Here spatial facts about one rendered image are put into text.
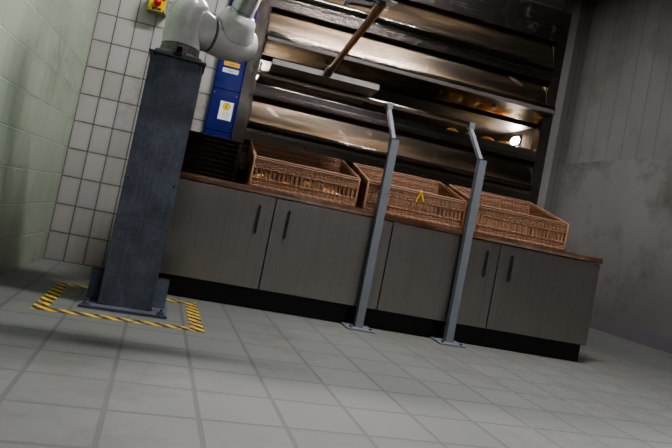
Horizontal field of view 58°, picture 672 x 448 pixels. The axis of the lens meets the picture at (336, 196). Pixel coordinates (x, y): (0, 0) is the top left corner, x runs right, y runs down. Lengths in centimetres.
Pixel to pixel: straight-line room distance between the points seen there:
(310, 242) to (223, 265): 43
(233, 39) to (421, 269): 145
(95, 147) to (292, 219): 119
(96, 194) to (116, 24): 93
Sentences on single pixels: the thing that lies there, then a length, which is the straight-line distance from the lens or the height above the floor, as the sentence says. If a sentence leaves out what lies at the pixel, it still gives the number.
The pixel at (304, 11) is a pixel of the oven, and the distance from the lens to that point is 366.
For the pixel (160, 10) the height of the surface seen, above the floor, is 142.
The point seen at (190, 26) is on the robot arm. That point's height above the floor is 113.
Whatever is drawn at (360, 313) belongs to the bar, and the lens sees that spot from 300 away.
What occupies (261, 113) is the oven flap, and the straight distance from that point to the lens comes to 350.
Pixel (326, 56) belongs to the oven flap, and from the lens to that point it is 348.
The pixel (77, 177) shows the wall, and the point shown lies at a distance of 352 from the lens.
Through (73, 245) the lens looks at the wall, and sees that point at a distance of 353.
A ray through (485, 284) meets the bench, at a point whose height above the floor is 32.
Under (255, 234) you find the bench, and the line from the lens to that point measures 292.
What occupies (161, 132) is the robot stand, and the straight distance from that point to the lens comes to 244.
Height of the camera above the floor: 48
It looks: 3 degrees up
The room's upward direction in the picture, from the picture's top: 11 degrees clockwise
